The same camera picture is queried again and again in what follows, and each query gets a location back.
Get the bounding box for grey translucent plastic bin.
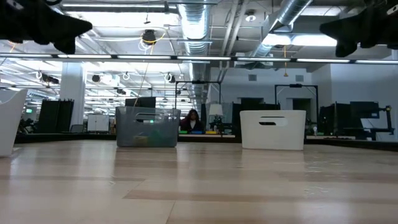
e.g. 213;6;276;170
115;106;182;148

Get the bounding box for dark equipment workstation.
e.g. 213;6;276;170
318;101;395;141

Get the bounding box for large white plastic bin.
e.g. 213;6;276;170
0;88;28;157

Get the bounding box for green curved stapler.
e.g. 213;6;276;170
148;129;167;147

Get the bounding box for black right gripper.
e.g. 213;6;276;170
319;0;398;58

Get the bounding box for white shade desk lamp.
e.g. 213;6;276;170
208;103;224;134

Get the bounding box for black ceiling device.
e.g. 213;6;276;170
141;28;159;45

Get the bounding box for person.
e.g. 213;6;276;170
180;108;205;133

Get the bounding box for wooden table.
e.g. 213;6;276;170
178;134;236;139

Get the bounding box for black partition panel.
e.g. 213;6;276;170
37;98;75;134
231;102;280;138

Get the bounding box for small white plastic bin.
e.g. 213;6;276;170
239;110;307;151

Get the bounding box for long ceiling light strip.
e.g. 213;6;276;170
0;53;398;65

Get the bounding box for silver ventilation duct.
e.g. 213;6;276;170
248;0;313;58
177;0;216;103

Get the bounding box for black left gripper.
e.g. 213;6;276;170
0;0;93;55

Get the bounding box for white cabinet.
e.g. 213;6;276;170
86;114;110;132

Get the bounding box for yellow hanging pendant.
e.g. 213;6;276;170
282;45;289;78

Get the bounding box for black monitor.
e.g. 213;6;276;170
124;96;157;109

